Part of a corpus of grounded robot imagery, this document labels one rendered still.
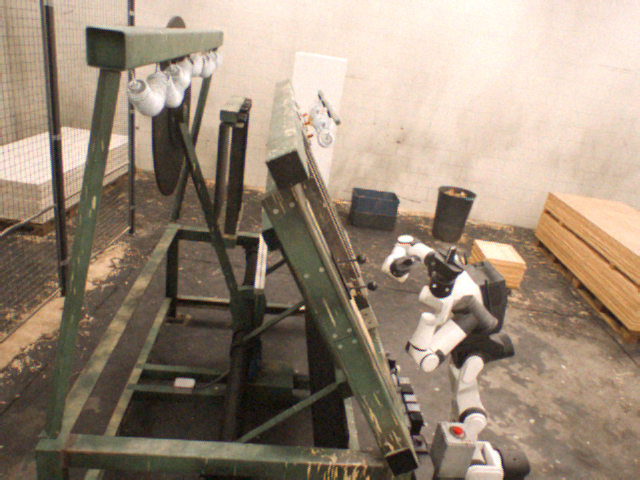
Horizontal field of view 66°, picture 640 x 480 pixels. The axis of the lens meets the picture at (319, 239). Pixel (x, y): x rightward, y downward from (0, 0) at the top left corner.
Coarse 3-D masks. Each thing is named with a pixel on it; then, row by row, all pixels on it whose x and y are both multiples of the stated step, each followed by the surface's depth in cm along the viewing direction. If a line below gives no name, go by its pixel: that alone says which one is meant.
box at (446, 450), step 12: (444, 432) 189; (468, 432) 191; (432, 444) 198; (444, 444) 187; (456, 444) 185; (468, 444) 186; (432, 456) 197; (444, 456) 187; (456, 456) 187; (468, 456) 188; (444, 468) 189; (456, 468) 190; (468, 468) 190
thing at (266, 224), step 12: (264, 216) 164; (264, 228) 153; (264, 240) 154; (276, 240) 160; (288, 264) 165; (300, 288) 169; (312, 312) 173; (324, 336) 178; (336, 360) 182; (336, 372) 183; (336, 384) 178; (348, 384) 185; (348, 396) 181
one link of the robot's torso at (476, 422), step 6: (450, 414) 261; (474, 414) 241; (480, 414) 241; (450, 420) 261; (456, 420) 255; (468, 420) 241; (474, 420) 240; (480, 420) 241; (468, 426) 242; (474, 426) 242; (480, 426) 242; (474, 432) 243; (474, 438) 246; (474, 456) 257; (480, 456) 257; (474, 462) 256; (480, 462) 257
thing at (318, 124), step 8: (320, 96) 260; (312, 104) 277; (328, 104) 228; (312, 112) 254; (320, 120) 221; (336, 120) 189; (320, 128) 217; (320, 136) 200; (320, 144) 200; (328, 144) 204
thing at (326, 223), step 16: (304, 128) 213; (304, 144) 217; (320, 192) 226; (320, 208) 229; (320, 224) 232; (336, 240) 236; (336, 256) 239; (352, 272) 243; (368, 304) 251; (368, 320) 255
